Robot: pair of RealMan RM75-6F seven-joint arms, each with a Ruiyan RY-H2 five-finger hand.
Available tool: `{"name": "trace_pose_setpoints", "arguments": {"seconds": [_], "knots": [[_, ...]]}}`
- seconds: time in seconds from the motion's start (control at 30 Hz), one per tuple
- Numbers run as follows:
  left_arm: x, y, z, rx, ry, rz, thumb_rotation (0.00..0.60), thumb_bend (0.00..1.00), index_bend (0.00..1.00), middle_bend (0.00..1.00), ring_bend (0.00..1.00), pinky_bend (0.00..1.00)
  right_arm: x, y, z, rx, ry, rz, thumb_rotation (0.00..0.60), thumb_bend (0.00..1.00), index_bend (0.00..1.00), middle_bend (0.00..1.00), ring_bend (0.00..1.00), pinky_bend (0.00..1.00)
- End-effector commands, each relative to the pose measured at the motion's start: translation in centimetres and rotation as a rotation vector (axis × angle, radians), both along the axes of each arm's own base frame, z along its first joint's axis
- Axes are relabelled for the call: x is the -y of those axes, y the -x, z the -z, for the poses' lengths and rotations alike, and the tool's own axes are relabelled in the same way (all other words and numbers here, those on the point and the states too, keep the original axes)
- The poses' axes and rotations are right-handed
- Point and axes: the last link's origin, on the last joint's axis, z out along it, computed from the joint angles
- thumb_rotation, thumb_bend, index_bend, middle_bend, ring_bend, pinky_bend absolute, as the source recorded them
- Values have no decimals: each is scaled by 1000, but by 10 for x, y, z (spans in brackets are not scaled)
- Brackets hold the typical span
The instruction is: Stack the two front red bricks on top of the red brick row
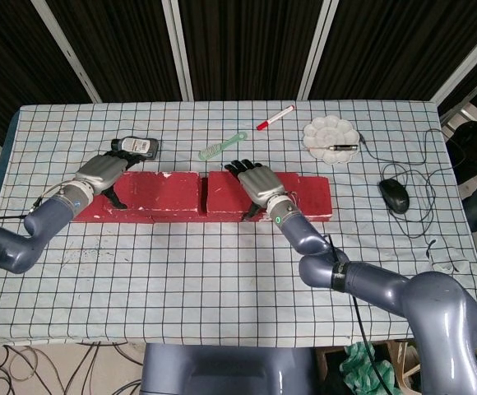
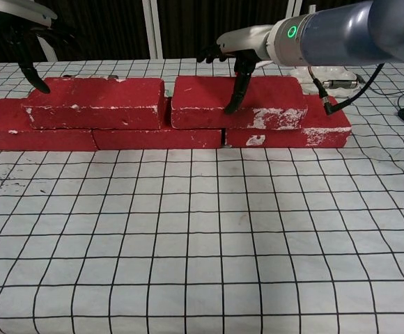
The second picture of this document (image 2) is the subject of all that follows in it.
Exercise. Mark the white flower paint palette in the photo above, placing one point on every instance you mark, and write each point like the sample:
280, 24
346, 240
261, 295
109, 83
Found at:
338, 73

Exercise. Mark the white metal frame post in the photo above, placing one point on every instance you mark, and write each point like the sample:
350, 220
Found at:
50, 52
153, 28
290, 8

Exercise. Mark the red foam brick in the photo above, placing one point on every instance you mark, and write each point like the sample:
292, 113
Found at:
94, 94
153, 139
31, 139

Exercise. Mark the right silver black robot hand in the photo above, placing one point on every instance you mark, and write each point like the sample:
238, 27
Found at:
247, 41

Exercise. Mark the red brick with chipped paint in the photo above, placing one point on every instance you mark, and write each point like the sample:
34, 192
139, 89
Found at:
202, 94

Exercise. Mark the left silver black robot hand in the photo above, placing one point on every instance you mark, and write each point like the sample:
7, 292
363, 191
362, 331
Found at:
14, 12

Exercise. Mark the white checked tablecloth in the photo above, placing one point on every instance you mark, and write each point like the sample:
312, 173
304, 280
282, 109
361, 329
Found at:
202, 243

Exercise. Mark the red brick with white sticker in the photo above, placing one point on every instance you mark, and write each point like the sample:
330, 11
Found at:
282, 138

